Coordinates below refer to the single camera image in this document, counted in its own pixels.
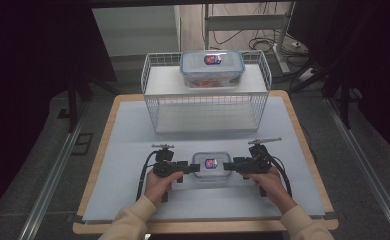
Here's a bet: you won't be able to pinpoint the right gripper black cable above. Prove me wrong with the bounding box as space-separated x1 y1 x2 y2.
262 145 293 198

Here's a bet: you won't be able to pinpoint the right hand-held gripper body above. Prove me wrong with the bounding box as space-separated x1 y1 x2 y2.
241 136 283 198

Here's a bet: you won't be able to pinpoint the dark curtain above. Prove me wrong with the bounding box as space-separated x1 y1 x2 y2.
0 0 117 221
287 0 390 161

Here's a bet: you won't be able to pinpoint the large clear food container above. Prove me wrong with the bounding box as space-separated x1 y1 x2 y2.
179 49 246 89

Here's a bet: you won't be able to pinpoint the metal floor rail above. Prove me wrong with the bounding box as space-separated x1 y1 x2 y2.
325 98 390 232
17 101 91 240

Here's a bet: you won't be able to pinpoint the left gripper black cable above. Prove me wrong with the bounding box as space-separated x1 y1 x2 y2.
135 150 161 203

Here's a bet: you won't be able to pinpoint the white power strip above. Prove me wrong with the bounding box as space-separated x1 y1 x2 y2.
297 67 315 82

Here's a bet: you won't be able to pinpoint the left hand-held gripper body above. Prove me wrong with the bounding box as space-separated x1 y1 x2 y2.
151 143 189 203

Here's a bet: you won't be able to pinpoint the person's right hand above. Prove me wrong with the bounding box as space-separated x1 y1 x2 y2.
243 165 298 215

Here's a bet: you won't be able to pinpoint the white wire shelf rack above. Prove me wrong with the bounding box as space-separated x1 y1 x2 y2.
140 49 273 135

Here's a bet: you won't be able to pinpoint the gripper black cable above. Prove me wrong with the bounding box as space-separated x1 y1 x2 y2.
135 150 161 203
262 145 293 198

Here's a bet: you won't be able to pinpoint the wooden table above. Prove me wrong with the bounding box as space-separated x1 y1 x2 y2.
72 89 339 235

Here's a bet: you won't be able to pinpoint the small clear food container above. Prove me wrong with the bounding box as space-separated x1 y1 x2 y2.
191 151 232 183

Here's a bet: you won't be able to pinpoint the grey metal stand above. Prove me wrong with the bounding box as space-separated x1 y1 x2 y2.
202 2 296 75

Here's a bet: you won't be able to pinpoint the person's left hand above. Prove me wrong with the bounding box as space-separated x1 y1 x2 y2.
144 170 184 206

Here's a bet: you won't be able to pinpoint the black floor cables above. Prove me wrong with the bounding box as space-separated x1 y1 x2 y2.
212 29 309 56

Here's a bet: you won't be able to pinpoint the pale blue table mat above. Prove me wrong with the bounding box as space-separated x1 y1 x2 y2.
82 96 327 223

